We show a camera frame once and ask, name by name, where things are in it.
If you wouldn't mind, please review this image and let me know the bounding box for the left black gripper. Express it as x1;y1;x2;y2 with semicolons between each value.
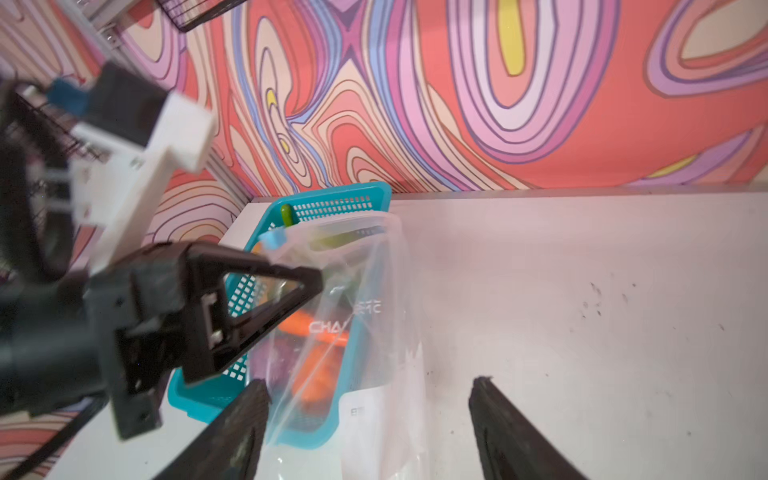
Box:
1;242;323;440

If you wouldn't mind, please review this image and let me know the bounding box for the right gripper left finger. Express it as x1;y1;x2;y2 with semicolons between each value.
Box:
156;380;271;480

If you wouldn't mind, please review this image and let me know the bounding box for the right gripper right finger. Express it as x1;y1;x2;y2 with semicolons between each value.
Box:
469;376;585;480

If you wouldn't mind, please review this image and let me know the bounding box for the orange carrot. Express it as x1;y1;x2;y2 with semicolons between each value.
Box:
278;311;349;347

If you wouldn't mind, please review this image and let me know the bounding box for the teal plastic basket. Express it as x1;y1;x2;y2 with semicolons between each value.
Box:
168;181;392;450

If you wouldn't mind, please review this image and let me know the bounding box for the clear zip top bag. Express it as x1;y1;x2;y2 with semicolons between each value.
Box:
248;211;429;479

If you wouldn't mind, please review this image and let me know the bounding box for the green lettuce leaf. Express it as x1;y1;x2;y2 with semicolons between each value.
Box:
309;227;383;251

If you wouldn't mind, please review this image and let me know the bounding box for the left black wire basket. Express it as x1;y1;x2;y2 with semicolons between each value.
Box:
1;80;105;243

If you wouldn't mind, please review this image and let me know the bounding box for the black wire basket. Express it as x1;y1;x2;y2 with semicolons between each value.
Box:
1;80;105;243
155;0;245;33

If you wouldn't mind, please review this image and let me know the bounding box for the back black wire basket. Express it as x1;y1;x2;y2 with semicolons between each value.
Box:
155;0;245;33

